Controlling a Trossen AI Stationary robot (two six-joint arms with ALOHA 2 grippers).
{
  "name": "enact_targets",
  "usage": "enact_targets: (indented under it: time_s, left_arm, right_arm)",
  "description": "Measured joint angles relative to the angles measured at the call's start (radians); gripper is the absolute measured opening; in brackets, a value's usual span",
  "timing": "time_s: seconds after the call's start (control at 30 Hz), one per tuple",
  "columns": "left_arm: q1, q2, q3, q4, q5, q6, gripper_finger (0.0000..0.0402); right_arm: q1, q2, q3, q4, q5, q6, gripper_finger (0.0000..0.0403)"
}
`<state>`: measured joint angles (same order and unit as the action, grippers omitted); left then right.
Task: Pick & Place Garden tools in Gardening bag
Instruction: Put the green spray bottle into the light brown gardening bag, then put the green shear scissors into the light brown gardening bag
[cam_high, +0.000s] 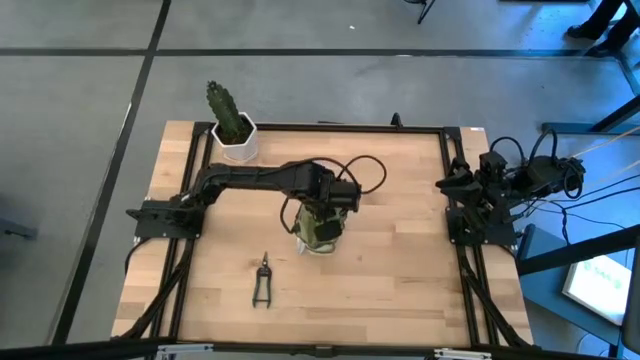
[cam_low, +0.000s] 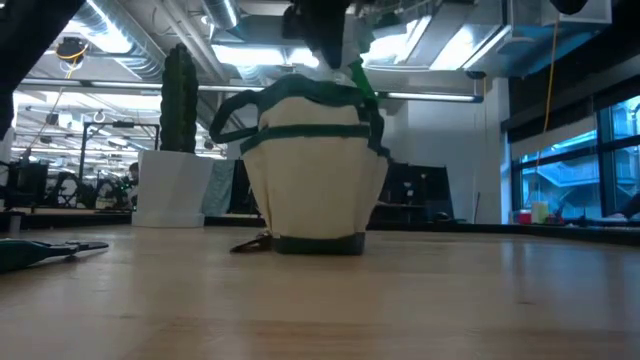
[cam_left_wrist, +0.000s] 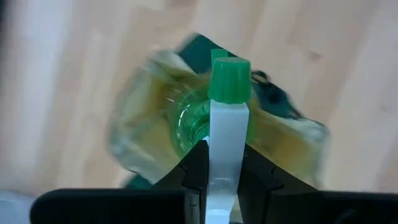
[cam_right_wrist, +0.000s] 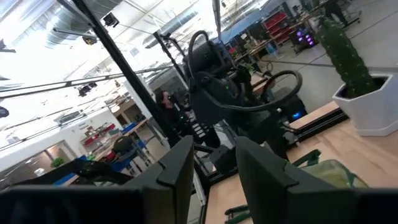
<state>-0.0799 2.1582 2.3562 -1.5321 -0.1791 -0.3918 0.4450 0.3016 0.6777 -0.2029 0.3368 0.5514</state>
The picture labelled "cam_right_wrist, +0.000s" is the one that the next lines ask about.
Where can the tall green cactus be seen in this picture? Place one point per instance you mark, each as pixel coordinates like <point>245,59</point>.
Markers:
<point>345,59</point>

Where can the black office chair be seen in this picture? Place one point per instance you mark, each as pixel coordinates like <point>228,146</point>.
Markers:
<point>122,144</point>

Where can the grey rig crossbar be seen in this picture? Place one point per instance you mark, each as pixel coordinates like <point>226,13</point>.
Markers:
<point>77,82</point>

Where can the person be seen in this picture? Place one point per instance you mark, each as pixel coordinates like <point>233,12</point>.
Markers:
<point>334,7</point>
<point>169,109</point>

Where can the beige green gardening bag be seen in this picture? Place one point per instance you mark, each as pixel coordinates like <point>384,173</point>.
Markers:
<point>329,174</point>

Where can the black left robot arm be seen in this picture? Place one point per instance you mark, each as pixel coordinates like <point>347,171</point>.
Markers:
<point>217,93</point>

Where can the white hexagonal plant pot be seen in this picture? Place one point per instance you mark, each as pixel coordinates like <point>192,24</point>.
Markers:
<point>373,112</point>

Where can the black rig post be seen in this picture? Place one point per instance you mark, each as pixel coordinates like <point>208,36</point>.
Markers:
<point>124,65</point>

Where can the black mounted camera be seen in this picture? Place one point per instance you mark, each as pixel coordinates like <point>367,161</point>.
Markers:
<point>110,19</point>

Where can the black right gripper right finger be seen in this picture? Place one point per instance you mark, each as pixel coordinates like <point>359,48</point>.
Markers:
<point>267,189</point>

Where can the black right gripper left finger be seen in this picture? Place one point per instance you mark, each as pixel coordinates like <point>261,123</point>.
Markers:
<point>174,193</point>

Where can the small green plant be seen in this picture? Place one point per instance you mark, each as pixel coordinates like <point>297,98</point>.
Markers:
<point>58,162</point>

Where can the black computer purple lights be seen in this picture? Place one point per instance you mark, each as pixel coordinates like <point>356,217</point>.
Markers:
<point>306,39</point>

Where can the red storage shelf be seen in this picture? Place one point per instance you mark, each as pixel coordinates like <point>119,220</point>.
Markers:
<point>275,21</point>

